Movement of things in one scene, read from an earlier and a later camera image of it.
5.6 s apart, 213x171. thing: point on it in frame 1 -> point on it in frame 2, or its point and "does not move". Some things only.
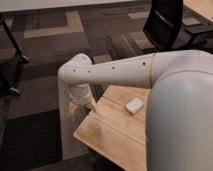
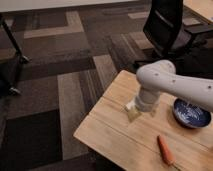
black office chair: (165, 30) does not move
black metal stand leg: (21, 58) does not move
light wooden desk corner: (203, 7) does not move
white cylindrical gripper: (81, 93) -> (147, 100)
